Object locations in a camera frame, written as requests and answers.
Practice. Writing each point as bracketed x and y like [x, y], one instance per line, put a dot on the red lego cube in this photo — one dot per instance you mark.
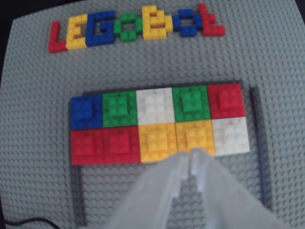
[226, 101]
[121, 145]
[87, 148]

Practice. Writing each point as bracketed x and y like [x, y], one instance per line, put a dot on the yellow lego cube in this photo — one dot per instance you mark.
[157, 143]
[194, 136]

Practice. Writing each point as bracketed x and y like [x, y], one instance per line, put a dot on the red brick letter L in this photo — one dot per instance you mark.
[53, 45]

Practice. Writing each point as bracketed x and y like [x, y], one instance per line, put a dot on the blue brick letter O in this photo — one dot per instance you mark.
[188, 32]

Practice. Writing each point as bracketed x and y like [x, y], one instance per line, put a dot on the yellow brick letter E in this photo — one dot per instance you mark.
[71, 43]

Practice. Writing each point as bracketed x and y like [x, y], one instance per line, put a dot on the green brick letter O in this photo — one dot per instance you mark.
[118, 27]

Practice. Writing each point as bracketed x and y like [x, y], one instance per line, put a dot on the blue lego cube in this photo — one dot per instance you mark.
[85, 112]

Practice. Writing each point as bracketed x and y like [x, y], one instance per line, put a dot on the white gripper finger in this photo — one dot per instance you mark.
[226, 202]
[152, 198]

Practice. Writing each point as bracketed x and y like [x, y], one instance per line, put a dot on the red brick letter T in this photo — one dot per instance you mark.
[212, 31]

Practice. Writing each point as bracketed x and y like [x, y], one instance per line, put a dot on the white lego cube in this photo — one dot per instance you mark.
[155, 107]
[231, 136]

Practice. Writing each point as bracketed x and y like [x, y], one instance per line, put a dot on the gray lego baseplate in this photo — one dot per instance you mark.
[35, 119]

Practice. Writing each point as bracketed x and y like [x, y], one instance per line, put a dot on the blue brick letter G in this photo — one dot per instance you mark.
[90, 35]

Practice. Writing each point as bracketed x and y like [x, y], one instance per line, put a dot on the yellow brick letter B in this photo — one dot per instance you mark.
[146, 23]

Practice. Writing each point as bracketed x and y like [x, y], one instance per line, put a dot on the green lego cube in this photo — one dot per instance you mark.
[191, 103]
[119, 109]

